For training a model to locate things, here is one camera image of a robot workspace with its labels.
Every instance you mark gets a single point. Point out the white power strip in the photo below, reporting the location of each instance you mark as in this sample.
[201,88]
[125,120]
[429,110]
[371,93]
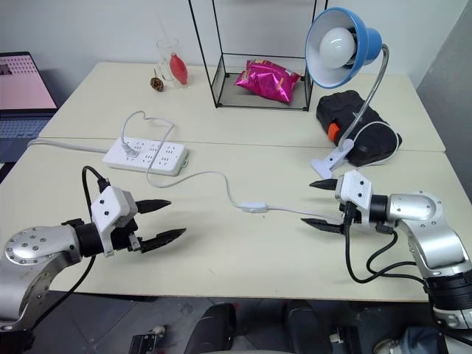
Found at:
[155,155]

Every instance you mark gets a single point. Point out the laptop with pink screen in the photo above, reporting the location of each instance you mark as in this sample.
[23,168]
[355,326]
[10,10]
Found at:
[22,81]

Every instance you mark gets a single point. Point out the red bulb-shaped object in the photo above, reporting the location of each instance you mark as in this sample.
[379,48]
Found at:
[178,68]

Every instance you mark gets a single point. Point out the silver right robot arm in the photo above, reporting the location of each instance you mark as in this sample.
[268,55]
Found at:
[424,210]

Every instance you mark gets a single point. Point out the brown pine cone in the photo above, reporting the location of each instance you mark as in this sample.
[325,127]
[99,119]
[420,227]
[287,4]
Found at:
[156,83]

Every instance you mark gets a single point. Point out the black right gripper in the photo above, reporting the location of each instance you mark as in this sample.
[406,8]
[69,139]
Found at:
[350,214]

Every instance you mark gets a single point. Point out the white light bulb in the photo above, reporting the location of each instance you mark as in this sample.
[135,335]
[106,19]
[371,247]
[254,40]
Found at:
[335,46]

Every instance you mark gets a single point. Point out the blue clip desk lamp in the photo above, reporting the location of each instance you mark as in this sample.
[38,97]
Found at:
[365,37]

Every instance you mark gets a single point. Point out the black bag with orange tab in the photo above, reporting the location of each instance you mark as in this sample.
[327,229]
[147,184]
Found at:
[343,107]

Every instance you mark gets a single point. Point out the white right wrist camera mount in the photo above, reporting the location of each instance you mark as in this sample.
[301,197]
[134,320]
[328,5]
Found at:
[355,191]

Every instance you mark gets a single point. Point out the black device on floor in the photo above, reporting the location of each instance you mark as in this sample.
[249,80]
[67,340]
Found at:
[145,341]

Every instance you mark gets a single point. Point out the dark rounded shape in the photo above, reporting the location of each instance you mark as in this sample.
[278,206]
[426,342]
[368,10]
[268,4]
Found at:
[306,324]
[214,328]

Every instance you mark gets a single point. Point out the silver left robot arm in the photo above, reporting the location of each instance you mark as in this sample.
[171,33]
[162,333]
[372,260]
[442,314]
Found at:
[33,243]

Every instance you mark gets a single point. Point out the person's shoe and jeans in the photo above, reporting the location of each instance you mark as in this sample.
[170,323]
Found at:
[409,341]

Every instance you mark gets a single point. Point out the clear drinking glass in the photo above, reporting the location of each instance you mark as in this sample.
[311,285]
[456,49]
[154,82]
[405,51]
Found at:
[164,55]

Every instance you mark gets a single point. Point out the pink foil snack bag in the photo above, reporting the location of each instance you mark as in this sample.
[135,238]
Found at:
[267,83]

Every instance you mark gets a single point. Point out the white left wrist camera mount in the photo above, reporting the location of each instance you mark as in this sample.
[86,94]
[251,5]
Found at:
[108,206]

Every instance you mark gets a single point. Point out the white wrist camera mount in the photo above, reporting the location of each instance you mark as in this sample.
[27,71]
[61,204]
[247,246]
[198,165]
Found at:
[108,206]
[355,191]

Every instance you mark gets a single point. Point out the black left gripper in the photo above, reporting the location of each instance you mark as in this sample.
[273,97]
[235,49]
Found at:
[125,237]

